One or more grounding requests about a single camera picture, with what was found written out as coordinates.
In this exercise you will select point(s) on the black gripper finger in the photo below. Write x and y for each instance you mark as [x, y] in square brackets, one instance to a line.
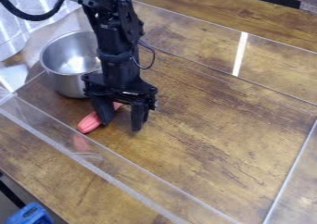
[139, 114]
[103, 107]

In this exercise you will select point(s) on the stainless steel pot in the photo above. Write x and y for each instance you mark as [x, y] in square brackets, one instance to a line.
[67, 58]

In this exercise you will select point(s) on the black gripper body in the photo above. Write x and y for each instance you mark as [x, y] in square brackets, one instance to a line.
[119, 83]

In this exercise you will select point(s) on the clear acrylic barrier wall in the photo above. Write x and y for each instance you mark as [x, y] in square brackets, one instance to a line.
[156, 193]

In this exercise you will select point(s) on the blue plastic crate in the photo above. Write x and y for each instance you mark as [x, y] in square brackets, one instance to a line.
[31, 214]

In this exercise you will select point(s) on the white checkered curtain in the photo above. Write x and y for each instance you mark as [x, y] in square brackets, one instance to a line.
[15, 29]

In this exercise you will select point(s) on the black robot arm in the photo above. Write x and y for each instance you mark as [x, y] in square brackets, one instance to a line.
[116, 26]

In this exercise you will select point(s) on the pink handled metal spoon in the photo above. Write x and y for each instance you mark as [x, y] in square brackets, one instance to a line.
[88, 123]

